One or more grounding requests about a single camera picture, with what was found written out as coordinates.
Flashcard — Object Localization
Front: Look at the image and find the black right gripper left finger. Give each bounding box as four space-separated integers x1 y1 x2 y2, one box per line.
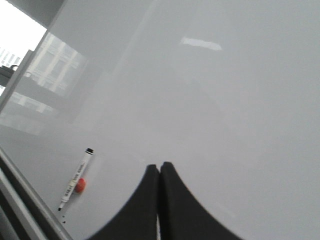
89 164 160 240

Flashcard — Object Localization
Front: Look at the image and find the white whiteboard stand frame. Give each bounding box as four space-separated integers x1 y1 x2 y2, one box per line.
0 149 72 240

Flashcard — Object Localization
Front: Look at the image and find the red round magnet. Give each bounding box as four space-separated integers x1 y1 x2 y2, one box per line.
74 178 86 194

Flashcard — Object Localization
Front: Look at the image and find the white whiteboard marker black tip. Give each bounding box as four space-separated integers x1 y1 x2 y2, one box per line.
58 148 94 212

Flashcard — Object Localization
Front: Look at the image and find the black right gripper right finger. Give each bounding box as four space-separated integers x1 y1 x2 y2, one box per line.
158 162 240 240

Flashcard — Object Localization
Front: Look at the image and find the large white whiteboard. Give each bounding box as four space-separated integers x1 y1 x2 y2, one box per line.
0 0 320 240

